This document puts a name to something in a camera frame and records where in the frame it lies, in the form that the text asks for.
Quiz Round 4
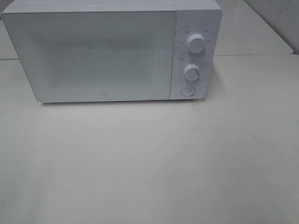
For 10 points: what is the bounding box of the round door release button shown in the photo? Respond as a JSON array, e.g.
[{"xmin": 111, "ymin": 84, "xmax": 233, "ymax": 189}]
[{"xmin": 181, "ymin": 85, "xmax": 195, "ymax": 97}]

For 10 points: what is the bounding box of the white microwave knob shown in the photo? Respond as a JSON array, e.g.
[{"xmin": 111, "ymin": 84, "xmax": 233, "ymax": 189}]
[
  {"xmin": 187, "ymin": 33, "xmax": 206, "ymax": 54},
  {"xmin": 183, "ymin": 64, "xmax": 200, "ymax": 81}
]

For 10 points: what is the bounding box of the white microwave oven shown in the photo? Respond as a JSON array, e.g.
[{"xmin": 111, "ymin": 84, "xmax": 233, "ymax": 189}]
[{"xmin": 1, "ymin": 0, "xmax": 222, "ymax": 103}]

